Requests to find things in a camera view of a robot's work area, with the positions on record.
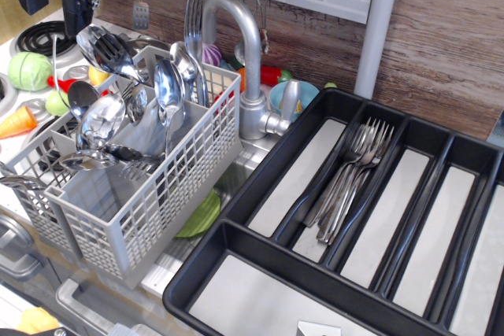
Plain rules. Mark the red toy pepper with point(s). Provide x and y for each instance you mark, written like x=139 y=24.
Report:
x=271 y=75

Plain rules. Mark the steel forks in tray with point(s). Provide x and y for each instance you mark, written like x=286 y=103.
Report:
x=366 y=150

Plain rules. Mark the steel spoon beside fork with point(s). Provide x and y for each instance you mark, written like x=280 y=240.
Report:
x=187 y=69

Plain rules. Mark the silver kitchen faucet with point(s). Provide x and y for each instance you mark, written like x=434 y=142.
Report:
x=255 y=120

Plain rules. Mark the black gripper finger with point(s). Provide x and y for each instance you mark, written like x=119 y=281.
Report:
x=77 y=15

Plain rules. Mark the black cutlery tray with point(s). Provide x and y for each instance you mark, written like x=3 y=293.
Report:
x=420 y=252

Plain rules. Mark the orange toy carrot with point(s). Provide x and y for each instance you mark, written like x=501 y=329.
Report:
x=21 y=121

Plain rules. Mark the fork lying in basket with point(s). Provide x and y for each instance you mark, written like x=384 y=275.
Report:
x=136 y=164

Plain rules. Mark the grey plastic cutlery basket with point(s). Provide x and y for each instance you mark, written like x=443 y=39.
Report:
x=119 y=222

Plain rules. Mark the green toy plate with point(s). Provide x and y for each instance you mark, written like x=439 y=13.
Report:
x=203 y=217

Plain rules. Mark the steel fork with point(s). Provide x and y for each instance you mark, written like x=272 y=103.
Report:
x=115 y=57

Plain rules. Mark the green toy cabbage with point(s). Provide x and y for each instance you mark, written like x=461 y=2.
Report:
x=29 y=71

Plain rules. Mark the steel spoon upright centre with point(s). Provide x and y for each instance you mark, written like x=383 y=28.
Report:
x=170 y=95

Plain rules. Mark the black coil stove burner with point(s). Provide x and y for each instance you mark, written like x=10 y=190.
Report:
x=40 y=38

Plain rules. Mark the hanging metal spatula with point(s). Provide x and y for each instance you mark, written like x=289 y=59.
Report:
x=140 y=15

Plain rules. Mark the grey metal pole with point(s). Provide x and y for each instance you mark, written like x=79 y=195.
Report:
x=373 y=46

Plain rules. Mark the steel spoon front left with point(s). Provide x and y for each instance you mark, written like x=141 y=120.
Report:
x=100 y=122

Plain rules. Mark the purple toy onion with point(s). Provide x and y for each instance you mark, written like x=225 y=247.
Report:
x=211 y=54

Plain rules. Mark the tall fork in basket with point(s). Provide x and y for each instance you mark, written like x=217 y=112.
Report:
x=194 y=46

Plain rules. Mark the large steel serving spoon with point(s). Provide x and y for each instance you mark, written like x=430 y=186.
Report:
x=86 y=40

